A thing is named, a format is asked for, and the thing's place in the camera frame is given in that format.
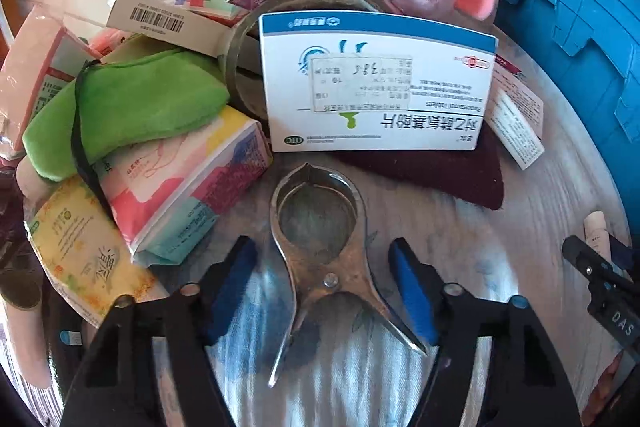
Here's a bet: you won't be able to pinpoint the dark red cloth pouch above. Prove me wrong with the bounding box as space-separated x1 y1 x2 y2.
330 141 504 211

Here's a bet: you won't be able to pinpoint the white barcode box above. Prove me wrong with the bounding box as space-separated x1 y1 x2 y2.
106 0 242 58

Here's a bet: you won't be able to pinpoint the white box dark red stripe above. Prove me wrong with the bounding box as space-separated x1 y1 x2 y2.
485 52 547 171

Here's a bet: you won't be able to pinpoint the white blue medicine box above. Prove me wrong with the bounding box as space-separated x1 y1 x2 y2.
258 12 499 154

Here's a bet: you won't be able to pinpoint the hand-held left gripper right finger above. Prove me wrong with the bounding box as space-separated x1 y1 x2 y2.
389 238 583 427

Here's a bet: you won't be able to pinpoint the pale pink tissue pack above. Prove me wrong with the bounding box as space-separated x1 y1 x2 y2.
0 4 102 161

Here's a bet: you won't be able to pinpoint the small pink tube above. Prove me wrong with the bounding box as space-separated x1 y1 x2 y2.
582 211 609 269

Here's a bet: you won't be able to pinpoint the metal tongs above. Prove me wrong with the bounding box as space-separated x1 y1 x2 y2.
267 162 429 389

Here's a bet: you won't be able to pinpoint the pink white tissue pack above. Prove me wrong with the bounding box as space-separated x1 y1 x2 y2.
97 106 274 266

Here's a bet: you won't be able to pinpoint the brown tape roll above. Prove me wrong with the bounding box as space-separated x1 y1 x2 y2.
222 0 387 128

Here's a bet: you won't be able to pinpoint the yellow tissue pack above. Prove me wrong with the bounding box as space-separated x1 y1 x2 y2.
24 177 169 329

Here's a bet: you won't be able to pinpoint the person's right hand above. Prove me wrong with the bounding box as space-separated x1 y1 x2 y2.
595 351 626 409

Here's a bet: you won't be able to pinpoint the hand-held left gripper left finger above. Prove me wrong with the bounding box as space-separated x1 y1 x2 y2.
60 235 258 427

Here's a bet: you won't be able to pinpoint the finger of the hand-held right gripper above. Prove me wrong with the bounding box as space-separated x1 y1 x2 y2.
607 237 640 285
562 235 640 350

